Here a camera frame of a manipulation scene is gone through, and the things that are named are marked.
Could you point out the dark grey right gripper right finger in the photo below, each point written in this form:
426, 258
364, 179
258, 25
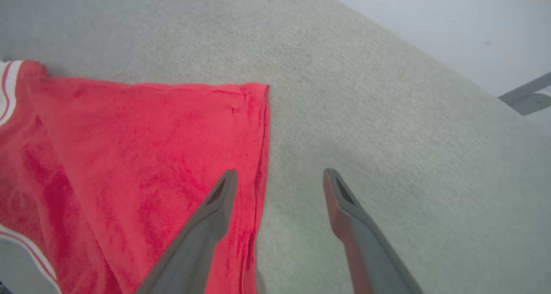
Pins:
366, 251

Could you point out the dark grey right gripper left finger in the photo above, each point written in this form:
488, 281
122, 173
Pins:
202, 242

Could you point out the grey metal post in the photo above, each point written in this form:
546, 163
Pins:
531, 102

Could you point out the red garment with white stripes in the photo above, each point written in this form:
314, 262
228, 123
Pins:
129, 156

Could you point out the grey fabric sofa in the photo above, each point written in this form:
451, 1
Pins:
366, 91

